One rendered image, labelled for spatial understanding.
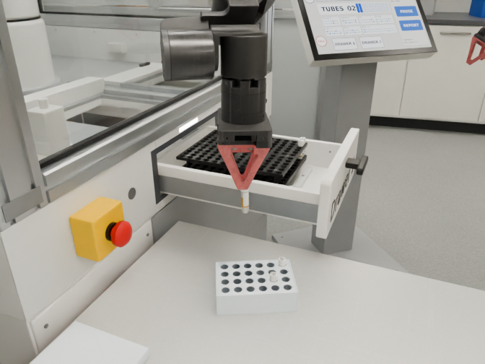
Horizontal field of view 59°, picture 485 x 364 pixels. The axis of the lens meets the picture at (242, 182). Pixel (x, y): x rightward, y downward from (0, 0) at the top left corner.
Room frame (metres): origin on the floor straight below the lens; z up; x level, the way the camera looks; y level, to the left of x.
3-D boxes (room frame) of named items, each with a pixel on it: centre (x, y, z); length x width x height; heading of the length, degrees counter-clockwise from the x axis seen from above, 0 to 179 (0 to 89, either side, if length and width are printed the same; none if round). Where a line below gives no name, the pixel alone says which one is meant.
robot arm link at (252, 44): (0.53, 0.00, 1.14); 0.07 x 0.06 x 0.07; 104
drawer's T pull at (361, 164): (0.74, -0.21, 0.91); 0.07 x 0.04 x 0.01; 157
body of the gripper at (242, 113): (0.53, 0.00, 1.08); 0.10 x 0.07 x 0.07; 3
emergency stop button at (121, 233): (0.55, 0.19, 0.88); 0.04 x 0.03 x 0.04; 157
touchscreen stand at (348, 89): (1.67, -0.45, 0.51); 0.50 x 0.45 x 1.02; 20
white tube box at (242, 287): (0.54, -0.02, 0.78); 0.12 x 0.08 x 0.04; 94
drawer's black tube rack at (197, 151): (0.82, 0.00, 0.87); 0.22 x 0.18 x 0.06; 67
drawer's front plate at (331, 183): (0.75, -0.19, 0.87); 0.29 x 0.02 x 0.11; 157
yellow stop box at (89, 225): (0.56, 0.22, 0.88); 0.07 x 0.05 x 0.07; 157
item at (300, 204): (0.83, 0.00, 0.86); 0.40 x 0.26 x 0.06; 67
